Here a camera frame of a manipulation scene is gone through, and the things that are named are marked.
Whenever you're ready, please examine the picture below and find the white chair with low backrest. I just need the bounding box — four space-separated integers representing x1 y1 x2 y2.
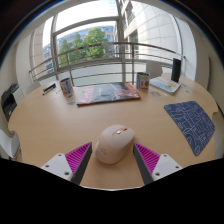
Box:
26 81 43 96

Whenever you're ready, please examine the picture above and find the blue patterned mouse pad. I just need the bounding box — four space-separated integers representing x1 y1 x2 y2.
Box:
163 100 216 157

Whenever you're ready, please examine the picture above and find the white plastic chair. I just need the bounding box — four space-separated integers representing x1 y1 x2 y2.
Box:
0 129 21 159

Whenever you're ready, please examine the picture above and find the light blue book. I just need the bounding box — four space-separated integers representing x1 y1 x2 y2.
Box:
148 76 182 96

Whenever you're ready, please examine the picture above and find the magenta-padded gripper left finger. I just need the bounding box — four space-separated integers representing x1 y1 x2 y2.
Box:
40 142 93 186

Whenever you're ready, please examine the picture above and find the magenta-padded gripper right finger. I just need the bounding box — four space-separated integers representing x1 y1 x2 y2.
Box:
132 142 184 186

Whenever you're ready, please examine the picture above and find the metal window railing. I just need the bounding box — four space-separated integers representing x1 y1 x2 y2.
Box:
28 41 185 86

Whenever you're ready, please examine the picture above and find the white chair with tall backrest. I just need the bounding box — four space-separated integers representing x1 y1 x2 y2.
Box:
145 60 164 79

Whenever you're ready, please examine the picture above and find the beige computer mouse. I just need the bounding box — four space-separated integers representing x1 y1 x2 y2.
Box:
94 124 136 165

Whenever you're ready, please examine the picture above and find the black marker pen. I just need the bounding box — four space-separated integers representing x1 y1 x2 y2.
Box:
42 83 57 96

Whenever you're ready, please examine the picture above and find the red and grey magazine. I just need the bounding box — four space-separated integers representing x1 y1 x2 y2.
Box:
76 82 142 107

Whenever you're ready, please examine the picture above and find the white and blue can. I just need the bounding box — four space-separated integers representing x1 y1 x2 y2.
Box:
59 77 76 103

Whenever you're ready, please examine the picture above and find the black cylindrical speaker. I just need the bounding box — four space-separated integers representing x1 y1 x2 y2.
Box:
170 57 182 83

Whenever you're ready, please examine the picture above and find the black printer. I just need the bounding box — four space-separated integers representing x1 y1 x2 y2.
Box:
0 83 21 122

